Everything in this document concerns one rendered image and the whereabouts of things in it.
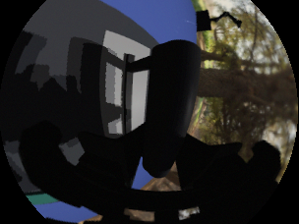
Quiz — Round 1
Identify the green trowel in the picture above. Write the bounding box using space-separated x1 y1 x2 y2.
25 191 58 205

